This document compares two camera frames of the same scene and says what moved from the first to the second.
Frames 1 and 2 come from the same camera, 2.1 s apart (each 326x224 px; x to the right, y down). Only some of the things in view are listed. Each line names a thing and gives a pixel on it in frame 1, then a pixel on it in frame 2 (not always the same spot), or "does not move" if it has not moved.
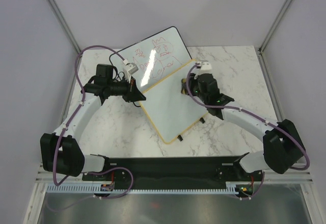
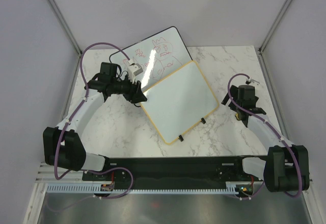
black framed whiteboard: [155, 57] does not move
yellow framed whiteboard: [171, 113] does not move
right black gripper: [192, 80] → [234, 90]
